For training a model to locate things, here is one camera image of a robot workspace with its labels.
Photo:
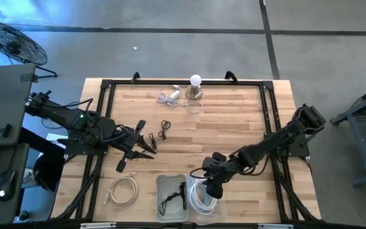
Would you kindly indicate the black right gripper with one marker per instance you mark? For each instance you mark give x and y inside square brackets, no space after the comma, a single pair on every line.
[216,173]

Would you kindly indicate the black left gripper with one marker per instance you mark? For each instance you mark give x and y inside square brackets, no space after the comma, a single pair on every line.
[129,140]

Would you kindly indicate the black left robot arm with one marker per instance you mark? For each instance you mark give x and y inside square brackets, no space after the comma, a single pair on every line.
[62,114]

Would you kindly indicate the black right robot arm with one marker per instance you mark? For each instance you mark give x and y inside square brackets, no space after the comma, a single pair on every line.
[265,148]

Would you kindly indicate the clear plastic bin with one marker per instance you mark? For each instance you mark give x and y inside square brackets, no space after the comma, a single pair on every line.
[221,211]

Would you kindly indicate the left clear plastic container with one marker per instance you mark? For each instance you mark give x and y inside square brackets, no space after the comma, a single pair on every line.
[170,183]

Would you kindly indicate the silver aluminium bar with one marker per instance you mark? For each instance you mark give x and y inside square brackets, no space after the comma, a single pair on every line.
[97,225]
[275,226]

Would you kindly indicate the white paper sheet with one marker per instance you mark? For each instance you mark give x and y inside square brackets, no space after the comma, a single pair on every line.
[54,138]

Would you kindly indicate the white bulb table lamp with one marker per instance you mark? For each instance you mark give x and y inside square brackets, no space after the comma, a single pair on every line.
[195,80]

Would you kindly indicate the black office chair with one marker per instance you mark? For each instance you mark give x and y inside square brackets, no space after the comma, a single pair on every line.
[48,171]

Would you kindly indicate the grey tape strip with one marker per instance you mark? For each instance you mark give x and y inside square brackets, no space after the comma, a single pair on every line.
[29,78]

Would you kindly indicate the small black desk clamp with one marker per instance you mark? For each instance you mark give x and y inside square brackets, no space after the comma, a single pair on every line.
[3,131]

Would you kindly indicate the grey desk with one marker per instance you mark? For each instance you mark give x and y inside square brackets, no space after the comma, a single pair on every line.
[5,95]

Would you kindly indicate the blue-grey metal table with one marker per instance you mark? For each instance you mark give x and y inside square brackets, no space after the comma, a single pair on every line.
[357,127]

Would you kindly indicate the black floor fan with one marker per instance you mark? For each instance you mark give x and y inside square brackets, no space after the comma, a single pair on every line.
[13,44]

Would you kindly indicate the black aluminium frame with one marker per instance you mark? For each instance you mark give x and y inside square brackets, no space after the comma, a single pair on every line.
[186,82]

